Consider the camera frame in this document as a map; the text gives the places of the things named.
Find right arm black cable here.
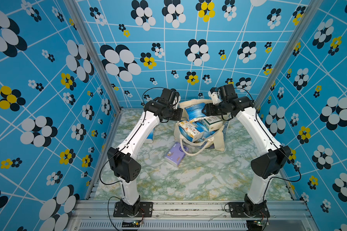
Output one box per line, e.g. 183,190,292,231
237,86,302,203

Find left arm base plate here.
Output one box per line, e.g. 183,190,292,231
113,201,154,218

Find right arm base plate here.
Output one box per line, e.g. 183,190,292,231
228,202,270,218

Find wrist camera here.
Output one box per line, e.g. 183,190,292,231
172,91,181,109
208,87,221,105

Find blue tissue pack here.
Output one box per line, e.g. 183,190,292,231
145,130,154,143
196,121,217,137
184,103,207,122

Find orange white tissue pack back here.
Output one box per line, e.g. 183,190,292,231
178,120,203,142

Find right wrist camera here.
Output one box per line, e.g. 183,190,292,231
208,87,221,105

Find cream canvas tote bag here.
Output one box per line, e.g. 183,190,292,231
174,99,228,156

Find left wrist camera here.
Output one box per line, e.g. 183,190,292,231
172,91,181,109

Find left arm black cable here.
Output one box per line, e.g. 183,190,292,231
99,86,165,231

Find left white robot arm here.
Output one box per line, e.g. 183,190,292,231
107,88,183,216

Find purple tissue pack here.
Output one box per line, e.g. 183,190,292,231
164,142,188,167

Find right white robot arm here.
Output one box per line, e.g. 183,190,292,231
202,84,291,217

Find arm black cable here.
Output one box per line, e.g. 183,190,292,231
99,86,165,231
237,86,302,203

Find aluminium front rail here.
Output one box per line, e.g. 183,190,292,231
67,200,318,231

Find blue tissue pack back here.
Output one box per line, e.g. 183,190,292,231
145,130,154,143

